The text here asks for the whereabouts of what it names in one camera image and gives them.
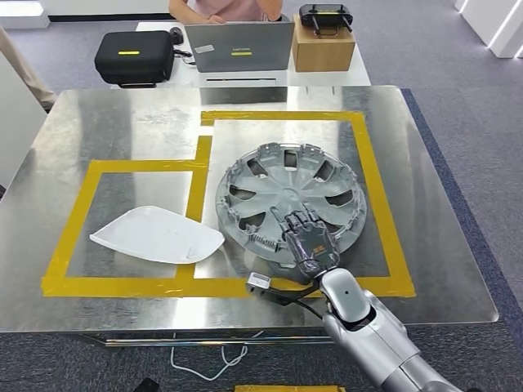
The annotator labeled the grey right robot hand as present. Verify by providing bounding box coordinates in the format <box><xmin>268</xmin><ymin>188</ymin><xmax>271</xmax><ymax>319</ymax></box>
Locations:
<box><xmin>269</xmin><ymin>205</ymin><xmax>340</xmax><ymax>283</ymax></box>

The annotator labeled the grey plastic wheel cover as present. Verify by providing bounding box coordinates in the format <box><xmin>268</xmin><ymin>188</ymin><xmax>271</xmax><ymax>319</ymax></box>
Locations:
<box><xmin>215</xmin><ymin>141</ymin><xmax>368</xmax><ymax>269</ymax></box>

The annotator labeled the yellow floor tape outline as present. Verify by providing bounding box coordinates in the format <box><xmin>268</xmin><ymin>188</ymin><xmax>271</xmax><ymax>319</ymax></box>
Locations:
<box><xmin>233</xmin><ymin>385</ymin><xmax>346</xmax><ymax>392</ymax></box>

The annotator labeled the brown cardboard box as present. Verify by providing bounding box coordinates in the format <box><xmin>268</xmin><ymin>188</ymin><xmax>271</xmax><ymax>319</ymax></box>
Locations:
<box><xmin>291</xmin><ymin>13</ymin><xmax>356</xmax><ymax>73</ymax></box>

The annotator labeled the white plastic mirror cover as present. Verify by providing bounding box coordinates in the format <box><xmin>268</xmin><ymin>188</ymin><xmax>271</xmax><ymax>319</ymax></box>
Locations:
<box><xmin>89</xmin><ymin>205</ymin><xmax>226</xmax><ymax>266</ymax></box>

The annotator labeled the grey laptop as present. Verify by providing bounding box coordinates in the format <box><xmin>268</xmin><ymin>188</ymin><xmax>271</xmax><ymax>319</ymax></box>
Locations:
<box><xmin>184</xmin><ymin>21</ymin><xmax>296</xmax><ymax>74</ymax></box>

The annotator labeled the black remote controller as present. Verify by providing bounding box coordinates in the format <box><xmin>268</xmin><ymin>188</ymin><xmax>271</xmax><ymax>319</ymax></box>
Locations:
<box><xmin>299</xmin><ymin>3</ymin><xmax>354</xmax><ymax>36</ymax></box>

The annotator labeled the person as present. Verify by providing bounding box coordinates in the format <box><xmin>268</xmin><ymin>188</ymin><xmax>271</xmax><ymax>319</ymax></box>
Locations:
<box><xmin>0</xmin><ymin>27</ymin><xmax>58</xmax><ymax>112</ymax></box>
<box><xmin>168</xmin><ymin>0</ymin><xmax>285</xmax><ymax>25</ymax></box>

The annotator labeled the black zip carry case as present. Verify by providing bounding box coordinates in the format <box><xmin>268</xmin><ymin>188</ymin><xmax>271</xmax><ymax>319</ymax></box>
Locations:
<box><xmin>94</xmin><ymin>30</ymin><xmax>176</xmax><ymax>89</ymax></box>

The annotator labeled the white platform with light strips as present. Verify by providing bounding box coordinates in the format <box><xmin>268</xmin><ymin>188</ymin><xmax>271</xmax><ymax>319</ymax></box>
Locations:
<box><xmin>455</xmin><ymin>0</ymin><xmax>523</xmax><ymax>60</ymax></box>
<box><xmin>0</xmin><ymin>0</ymin><xmax>50</xmax><ymax>31</ymax></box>

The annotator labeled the black right wrist camera bracket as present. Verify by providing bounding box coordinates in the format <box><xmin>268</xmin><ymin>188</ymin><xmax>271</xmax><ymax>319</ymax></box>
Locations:
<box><xmin>257</xmin><ymin>285</ymin><xmax>324</xmax><ymax>307</ymax></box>

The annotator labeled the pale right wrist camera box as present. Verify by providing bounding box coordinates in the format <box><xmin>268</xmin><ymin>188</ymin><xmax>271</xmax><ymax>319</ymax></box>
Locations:
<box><xmin>246</xmin><ymin>273</ymin><xmax>272</xmax><ymax>296</ymax></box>

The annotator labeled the white power strip cable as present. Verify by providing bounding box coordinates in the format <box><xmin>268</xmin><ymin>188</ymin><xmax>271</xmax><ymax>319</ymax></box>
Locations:
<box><xmin>171</xmin><ymin>330</ymin><xmax>265</xmax><ymax>381</ymax></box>

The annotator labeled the black desk cable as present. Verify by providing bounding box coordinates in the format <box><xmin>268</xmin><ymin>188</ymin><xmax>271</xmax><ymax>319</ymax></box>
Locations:
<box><xmin>174</xmin><ymin>48</ymin><xmax>198</xmax><ymax>67</ymax></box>

